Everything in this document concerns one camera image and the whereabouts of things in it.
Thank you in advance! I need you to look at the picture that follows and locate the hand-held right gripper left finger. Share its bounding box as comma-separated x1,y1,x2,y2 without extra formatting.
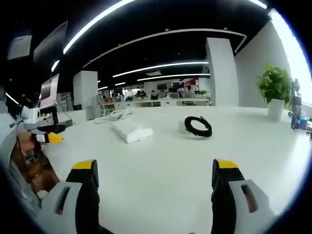
40,159,100,234

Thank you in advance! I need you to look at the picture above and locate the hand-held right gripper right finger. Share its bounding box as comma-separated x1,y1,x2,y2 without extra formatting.
211,158,277,234

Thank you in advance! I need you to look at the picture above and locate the white charger with black cable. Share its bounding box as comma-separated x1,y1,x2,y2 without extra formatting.
177,116,213,138

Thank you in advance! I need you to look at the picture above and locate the white power strip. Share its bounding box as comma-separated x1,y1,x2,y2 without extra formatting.
111,119,154,144

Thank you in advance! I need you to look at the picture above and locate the white background desk row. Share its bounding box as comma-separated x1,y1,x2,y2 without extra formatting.
103,97,211,110

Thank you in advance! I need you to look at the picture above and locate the black monitor stand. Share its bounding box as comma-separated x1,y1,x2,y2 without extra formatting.
36,107,68,134

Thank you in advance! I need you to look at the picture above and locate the computer monitor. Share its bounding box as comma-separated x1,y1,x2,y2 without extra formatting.
39,74,60,108

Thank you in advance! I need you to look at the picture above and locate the white office chair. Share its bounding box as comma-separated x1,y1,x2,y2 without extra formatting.
96,95,115,117

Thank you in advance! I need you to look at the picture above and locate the green potted plant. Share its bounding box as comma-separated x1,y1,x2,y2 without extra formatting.
255,64,293,121

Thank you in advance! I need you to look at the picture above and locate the black device on stand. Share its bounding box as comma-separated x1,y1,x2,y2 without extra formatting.
290,78,304,130

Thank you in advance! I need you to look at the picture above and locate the white power strip cable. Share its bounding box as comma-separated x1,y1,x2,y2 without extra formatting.
94,109,137,124

